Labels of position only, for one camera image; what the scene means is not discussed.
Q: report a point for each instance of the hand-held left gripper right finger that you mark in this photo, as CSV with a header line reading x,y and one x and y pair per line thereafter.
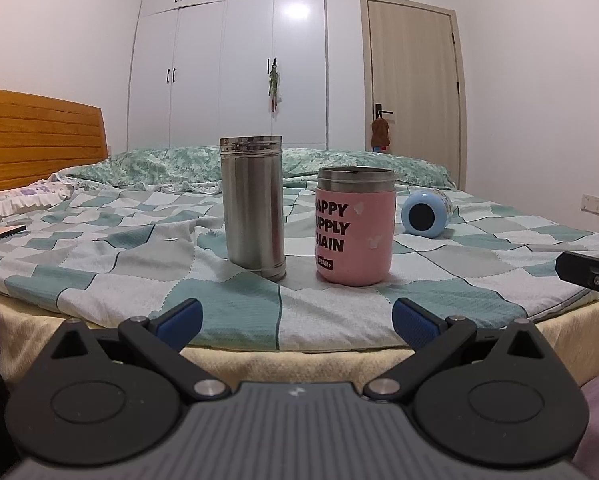
x,y
412,324

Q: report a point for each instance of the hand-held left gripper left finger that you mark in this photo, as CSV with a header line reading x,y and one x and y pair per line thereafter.
x,y
182,324

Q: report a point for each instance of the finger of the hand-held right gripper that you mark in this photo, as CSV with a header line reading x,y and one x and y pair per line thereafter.
x,y
579,267

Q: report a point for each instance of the light blue cup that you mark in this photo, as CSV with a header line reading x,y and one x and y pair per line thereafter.
x,y
424,215

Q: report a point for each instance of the pink printed steel cup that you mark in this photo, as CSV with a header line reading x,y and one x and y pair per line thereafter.
x,y
355,240

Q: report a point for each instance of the tall stainless steel cup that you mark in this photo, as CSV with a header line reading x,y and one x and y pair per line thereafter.
x,y
253,210

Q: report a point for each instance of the checked green white blanket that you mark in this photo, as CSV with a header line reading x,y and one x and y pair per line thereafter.
x,y
129,265

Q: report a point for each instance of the beige mattress sheet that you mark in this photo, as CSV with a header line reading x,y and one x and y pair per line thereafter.
x,y
299,365

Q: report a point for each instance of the green floral quilt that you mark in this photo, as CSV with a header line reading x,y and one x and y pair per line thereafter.
x,y
179,165

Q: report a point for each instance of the brown hanging ornament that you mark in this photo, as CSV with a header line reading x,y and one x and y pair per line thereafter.
x,y
380,134

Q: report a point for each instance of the purple floral pillow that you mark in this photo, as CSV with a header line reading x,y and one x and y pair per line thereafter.
x,y
24,200

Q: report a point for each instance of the wooden headboard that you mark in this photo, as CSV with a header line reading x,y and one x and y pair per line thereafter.
x,y
34,145

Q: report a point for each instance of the light wooden door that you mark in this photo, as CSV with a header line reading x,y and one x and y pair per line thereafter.
x,y
414,85

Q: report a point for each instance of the green hanging ornament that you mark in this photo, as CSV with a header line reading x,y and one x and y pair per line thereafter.
x,y
274,80

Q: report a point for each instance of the white wardrobe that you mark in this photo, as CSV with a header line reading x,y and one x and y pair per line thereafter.
x,y
219,60

